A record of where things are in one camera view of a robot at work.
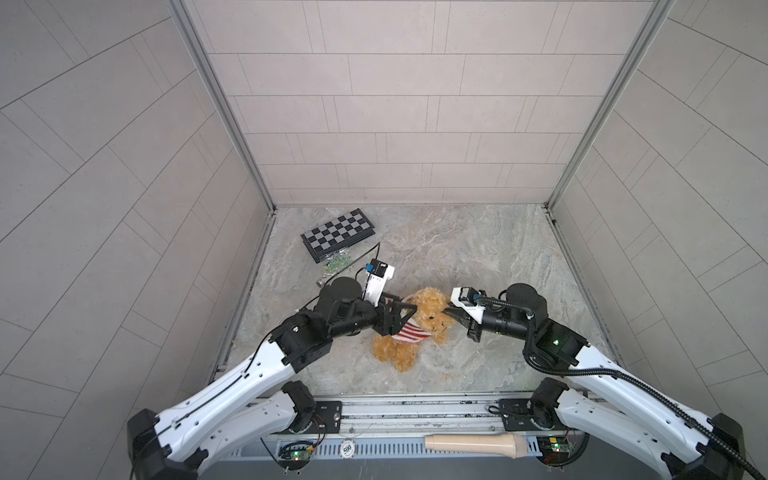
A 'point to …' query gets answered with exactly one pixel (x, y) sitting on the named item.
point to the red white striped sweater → (412, 331)
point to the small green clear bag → (336, 262)
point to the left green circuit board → (295, 454)
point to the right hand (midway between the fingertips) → (442, 311)
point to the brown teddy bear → (429, 316)
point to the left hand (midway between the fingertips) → (415, 308)
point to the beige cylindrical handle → (512, 445)
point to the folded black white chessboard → (337, 235)
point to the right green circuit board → (555, 450)
